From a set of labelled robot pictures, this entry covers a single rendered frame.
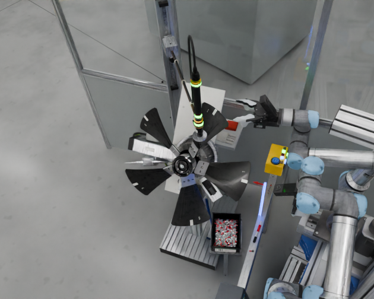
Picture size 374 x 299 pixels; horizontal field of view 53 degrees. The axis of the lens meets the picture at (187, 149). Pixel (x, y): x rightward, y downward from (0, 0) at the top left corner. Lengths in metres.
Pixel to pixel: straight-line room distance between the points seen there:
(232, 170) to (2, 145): 2.82
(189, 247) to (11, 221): 1.60
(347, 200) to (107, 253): 2.27
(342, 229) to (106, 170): 2.67
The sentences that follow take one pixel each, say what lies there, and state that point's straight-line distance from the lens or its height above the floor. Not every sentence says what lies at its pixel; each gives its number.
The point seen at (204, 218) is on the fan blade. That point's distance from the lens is 2.18.
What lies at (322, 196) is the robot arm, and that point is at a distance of 1.34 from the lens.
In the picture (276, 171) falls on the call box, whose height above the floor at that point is 1.03.
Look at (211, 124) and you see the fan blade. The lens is 1.98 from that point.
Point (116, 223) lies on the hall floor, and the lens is 3.33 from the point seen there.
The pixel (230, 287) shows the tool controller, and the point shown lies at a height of 1.24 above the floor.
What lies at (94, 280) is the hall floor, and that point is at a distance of 3.18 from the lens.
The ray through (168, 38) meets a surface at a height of 1.58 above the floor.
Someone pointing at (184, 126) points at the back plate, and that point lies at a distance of 2.28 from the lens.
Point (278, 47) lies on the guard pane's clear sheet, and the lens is 2.29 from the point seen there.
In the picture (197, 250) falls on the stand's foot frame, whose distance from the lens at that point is 3.03.
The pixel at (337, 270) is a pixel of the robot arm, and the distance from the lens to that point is 1.33.
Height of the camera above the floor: 2.87
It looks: 52 degrees down
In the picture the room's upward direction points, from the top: 7 degrees counter-clockwise
